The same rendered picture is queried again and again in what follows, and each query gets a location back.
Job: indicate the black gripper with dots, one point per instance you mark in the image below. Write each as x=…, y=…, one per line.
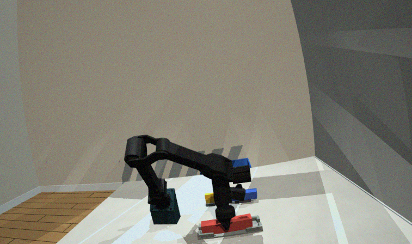
x=224, y=211

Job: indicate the olive brown rectangular block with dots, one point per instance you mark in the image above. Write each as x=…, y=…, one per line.
x=209, y=198

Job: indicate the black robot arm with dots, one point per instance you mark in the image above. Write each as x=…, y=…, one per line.
x=213, y=166

